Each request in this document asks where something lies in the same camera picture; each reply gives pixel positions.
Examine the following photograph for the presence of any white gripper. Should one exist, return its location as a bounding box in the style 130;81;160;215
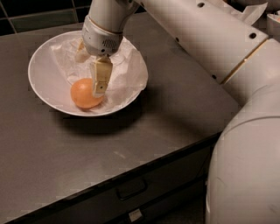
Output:
74;16;123;98

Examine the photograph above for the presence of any orange fruit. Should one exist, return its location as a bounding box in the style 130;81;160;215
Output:
70;78;103;109

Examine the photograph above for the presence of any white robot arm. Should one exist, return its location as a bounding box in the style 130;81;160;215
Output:
82;0;280;224

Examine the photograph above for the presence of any large white bowl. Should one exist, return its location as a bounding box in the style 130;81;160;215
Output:
27;30;149;118

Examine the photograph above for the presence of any white crumpled paper liner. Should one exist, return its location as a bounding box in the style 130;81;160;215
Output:
50;31;148;116

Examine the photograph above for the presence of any black upper drawer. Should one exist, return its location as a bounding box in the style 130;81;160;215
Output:
7;134;220;224

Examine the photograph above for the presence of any black drawer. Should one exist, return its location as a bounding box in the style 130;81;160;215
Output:
106;178;207;224
7;134;220;224

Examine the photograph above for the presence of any white drawer label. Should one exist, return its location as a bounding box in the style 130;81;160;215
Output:
129;209;143;223

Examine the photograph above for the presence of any black lower drawer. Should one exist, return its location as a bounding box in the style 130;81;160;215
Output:
106;178;207;224

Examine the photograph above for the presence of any black drawer handle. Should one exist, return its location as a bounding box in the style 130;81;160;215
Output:
115;178;148;200

